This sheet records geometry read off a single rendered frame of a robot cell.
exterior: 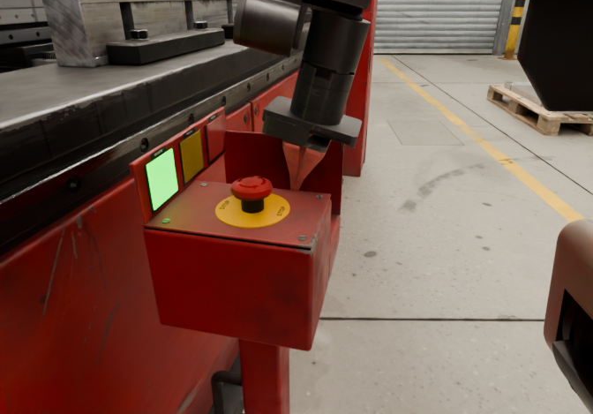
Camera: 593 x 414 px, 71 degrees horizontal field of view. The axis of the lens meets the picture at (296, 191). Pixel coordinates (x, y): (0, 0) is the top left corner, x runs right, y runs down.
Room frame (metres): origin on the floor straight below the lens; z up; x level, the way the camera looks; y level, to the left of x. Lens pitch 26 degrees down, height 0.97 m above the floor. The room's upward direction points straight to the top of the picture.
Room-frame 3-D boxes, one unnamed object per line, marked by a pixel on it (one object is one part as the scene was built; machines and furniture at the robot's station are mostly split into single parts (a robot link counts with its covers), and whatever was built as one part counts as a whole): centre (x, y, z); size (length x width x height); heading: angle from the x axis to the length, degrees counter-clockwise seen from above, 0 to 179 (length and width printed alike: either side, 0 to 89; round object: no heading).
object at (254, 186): (0.35, 0.04, 0.79); 0.04 x 0.04 x 0.04
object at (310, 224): (0.40, 0.04, 0.75); 0.20 x 0.16 x 0.18; 167
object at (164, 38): (0.76, 0.21, 0.89); 0.30 x 0.05 x 0.03; 165
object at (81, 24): (1.41, 0.10, 0.92); 1.67 x 0.06 x 0.10; 165
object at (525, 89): (3.57, -2.30, 0.17); 0.99 x 0.63 x 0.05; 177
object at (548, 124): (3.57, -2.30, 0.07); 1.20 x 0.80 x 0.14; 177
